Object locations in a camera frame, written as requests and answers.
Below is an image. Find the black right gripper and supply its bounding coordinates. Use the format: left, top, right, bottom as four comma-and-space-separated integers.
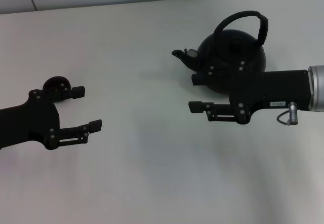
229, 61, 314, 125

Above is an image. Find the black round teapot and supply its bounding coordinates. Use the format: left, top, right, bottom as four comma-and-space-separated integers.
171, 10, 269, 95

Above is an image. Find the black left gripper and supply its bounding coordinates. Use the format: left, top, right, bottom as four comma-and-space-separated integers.
0, 83, 103, 151

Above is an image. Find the small black teacup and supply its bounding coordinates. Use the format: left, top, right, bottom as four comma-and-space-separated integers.
43, 76, 73, 96

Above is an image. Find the right gripper cable with plug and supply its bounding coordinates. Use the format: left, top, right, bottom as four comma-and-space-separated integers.
277, 101, 299, 126

